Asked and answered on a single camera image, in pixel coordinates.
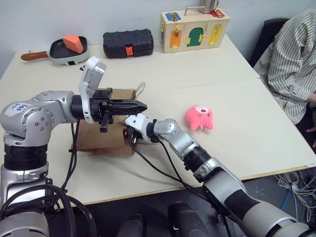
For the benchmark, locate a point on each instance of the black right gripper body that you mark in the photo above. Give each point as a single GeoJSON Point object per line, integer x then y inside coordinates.
{"type": "Point", "coordinates": [132, 138]}

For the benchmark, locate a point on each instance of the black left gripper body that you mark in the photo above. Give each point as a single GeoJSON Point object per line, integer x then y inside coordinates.
{"type": "Point", "coordinates": [98, 108]}

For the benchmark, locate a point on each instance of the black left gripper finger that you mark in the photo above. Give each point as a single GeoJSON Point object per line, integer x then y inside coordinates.
{"type": "Point", "coordinates": [128, 103]}
{"type": "Point", "coordinates": [128, 110]}

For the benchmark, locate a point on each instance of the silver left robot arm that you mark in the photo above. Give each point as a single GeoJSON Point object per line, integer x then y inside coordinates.
{"type": "Point", "coordinates": [49, 106]}

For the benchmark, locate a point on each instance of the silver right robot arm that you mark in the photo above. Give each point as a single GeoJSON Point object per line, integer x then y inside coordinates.
{"type": "Point", "coordinates": [222, 182]}

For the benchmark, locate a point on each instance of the pink pig plush toy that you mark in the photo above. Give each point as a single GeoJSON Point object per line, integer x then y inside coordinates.
{"type": "Point", "coordinates": [198, 117]}

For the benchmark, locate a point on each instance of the person's bare hand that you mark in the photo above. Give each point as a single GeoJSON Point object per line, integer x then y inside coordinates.
{"type": "Point", "coordinates": [313, 97]}

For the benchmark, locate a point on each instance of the brown cardboard box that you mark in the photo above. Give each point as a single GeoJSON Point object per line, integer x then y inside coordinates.
{"type": "Point", "coordinates": [98, 140]}

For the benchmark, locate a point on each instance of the black plastic tool case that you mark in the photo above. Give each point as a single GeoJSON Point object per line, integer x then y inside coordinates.
{"type": "Point", "coordinates": [128, 43]}

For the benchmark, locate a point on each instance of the green frying pan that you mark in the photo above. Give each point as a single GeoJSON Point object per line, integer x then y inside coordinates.
{"type": "Point", "coordinates": [64, 55]}

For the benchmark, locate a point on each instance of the orange wedge block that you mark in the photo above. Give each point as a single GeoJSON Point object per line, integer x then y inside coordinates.
{"type": "Point", "coordinates": [72, 44]}

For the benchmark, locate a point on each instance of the white label with blue writing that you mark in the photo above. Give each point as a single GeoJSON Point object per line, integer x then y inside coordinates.
{"type": "Point", "coordinates": [16, 108]}

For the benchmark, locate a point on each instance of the small dark rounded shape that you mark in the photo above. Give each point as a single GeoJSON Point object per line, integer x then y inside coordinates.
{"type": "Point", "coordinates": [130, 225]}

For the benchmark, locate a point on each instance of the wooden lock box with latches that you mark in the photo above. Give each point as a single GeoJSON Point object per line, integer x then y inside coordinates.
{"type": "Point", "coordinates": [192, 32]}

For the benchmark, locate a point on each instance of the large dark rounded shape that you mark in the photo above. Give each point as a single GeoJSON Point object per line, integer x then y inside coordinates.
{"type": "Point", "coordinates": [185, 221]}

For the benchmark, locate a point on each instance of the black chair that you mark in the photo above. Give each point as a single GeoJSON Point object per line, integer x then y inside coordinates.
{"type": "Point", "coordinates": [267, 37]}

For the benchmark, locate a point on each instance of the person in striped shirt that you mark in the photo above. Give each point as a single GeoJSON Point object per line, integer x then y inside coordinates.
{"type": "Point", "coordinates": [288, 64]}

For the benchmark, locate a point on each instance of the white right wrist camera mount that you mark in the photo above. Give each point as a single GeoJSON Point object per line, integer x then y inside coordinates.
{"type": "Point", "coordinates": [139, 123]}

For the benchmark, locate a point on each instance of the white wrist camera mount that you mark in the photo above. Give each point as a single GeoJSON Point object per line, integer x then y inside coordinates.
{"type": "Point", "coordinates": [90, 74]}
{"type": "Point", "coordinates": [139, 123]}

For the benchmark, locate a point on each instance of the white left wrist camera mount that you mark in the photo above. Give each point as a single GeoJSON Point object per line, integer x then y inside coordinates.
{"type": "Point", "coordinates": [90, 74]}

